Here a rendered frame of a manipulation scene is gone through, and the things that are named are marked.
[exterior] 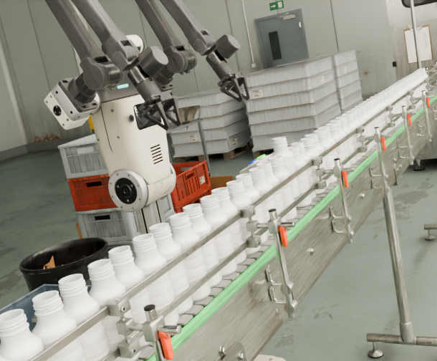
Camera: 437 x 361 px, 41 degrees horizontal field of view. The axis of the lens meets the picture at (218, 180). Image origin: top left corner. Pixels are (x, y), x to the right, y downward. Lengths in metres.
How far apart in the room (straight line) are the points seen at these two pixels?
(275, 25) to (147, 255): 11.27
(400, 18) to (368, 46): 5.80
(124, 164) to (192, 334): 1.06
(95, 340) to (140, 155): 1.16
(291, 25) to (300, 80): 4.30
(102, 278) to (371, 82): 10.92
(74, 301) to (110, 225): 2.92
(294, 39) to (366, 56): 1.47
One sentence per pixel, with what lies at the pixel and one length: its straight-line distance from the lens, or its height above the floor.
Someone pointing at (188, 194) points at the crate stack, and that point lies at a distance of 4.50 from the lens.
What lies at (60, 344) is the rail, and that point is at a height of 1.11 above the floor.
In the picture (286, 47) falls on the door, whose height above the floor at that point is 1.42.
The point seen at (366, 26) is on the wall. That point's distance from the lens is 11.63.
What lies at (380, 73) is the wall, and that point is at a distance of 11.63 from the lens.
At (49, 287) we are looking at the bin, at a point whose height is 0.94.
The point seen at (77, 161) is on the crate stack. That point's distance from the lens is 3.79.
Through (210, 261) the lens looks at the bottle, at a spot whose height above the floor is 1.06.
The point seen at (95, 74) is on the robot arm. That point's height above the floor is 1.46.
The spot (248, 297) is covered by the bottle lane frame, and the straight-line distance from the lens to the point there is 1.23.
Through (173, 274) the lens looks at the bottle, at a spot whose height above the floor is 1.08.
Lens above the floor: 1.43
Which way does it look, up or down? 11 degrees down
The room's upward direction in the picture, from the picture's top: 11 degrees counter-clockwise
